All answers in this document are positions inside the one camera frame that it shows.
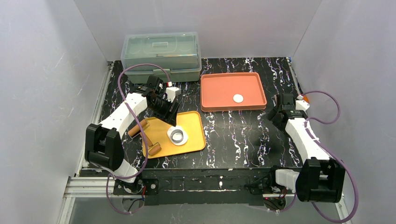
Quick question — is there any round metal cutter ring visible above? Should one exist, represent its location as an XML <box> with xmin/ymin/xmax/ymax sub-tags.
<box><xmin>171</xmin><ymin>130</ymin><xmax>185</xmax><ymax>144</ymax></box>

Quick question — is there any white dough ball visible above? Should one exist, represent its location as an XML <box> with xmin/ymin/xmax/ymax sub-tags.
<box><xmin>167</xmin><ymin>126</ymin><xmax>189</xmax><ymax>146</ymax></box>

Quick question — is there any wooden dough roller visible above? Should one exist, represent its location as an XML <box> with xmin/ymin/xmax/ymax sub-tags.
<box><xmin>127</xmin><ymin>119</ymin><xmax>162</xmax><ymax>156</ymax></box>

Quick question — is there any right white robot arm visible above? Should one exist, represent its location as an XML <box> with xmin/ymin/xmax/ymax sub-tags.
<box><xmin>269</xmin><ymin>94</ymin><xmax>346</xmax><ymax>203</ymax></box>

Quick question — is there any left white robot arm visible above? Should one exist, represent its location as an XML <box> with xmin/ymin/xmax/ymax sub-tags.
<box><xmin>85</xmin><ymin>76</ymin><xmax>181</xmax><ymax>183</ymax></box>

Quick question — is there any yellow plastic tray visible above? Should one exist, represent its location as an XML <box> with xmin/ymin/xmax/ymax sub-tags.
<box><xmin>142</xmin><ymin>111</ymin><xmax>206</xmax><ymax>159</ymax></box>

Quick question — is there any flat round white wrapper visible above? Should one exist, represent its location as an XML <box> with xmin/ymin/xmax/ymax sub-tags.
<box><xmin>233</xmin><ymin>94</ymin><xmax>244</xmax><ymax>104</ymax></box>

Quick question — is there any orange-red plastic tray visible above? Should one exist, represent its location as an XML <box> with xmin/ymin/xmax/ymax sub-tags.
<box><xmin>200</xmin><ymin>72</ymin><xmax>267</xmax><ymax>112</ymax></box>

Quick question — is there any green plastic storage box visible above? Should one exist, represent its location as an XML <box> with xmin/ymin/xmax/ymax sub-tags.
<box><xmin>120</xmin><ymin>32</ymin><xmax>202</xmax><ymax>84</ymax></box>

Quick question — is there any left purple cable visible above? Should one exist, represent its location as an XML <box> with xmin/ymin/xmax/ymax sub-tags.
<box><xmin>106</xmin><ymin>63</ymin><xmax>173</xmax><ymax>216</ymax></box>

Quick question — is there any aluminium front frame rail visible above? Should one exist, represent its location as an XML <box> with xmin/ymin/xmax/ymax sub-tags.
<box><xmin>57</xmin><ymin>176</ymin><xmax>352</xmax><ymax>224</ymax></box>

